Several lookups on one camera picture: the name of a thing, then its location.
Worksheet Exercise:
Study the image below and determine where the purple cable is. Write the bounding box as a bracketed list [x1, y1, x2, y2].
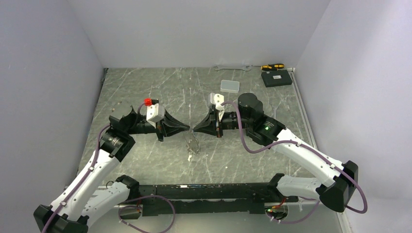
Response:
[42, 102, 176, 233]
[221, 101, 368, 225]

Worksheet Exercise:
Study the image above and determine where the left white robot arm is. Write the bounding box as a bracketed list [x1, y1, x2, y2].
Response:
[34, 103, 190, 233]

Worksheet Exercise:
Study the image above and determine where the metal keyring disc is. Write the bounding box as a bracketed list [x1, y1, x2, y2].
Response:
[184, 131, 201, 155]

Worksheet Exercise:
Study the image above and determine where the white plastic box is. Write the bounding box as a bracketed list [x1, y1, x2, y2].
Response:
[220, 80, 240, 93]

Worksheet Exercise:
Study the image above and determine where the silver open-end wrench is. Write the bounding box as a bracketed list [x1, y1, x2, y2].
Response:
[214, 65, 252, 72]

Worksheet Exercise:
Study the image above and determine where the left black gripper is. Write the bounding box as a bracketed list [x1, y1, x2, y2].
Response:
[126, 108, 189, 141]

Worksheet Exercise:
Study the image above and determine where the black rectangular box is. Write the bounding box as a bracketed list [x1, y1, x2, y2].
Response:
[261, 70, 292, 87]

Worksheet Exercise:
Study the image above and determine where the yellow black screwdriver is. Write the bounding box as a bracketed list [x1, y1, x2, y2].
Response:
[260, 64, 285, 71]

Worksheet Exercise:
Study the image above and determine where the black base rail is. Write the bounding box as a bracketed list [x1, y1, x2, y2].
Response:
[107, 175, 298, 216]

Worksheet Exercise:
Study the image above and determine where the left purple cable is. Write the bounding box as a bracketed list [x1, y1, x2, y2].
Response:
[42, 102, 176, 233]

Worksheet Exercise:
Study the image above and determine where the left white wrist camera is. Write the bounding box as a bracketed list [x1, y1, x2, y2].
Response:
[144, 98, 166, 123]

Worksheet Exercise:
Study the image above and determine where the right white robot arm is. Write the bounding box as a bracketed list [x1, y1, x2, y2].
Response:
[194, 93, 359, 213]

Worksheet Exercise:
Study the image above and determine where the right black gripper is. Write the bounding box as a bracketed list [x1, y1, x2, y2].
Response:
[194, 108, 252, 138]

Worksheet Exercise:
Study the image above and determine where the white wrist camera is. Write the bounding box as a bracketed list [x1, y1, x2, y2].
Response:
[208, 93, 224, 122]
[144, 98, 166, 123]

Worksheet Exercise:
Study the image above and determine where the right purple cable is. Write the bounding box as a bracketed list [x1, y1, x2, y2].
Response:
[221, 101, 368, 225]

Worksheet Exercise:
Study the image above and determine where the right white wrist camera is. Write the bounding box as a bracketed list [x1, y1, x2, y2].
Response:
[208, 93, 224, 122]

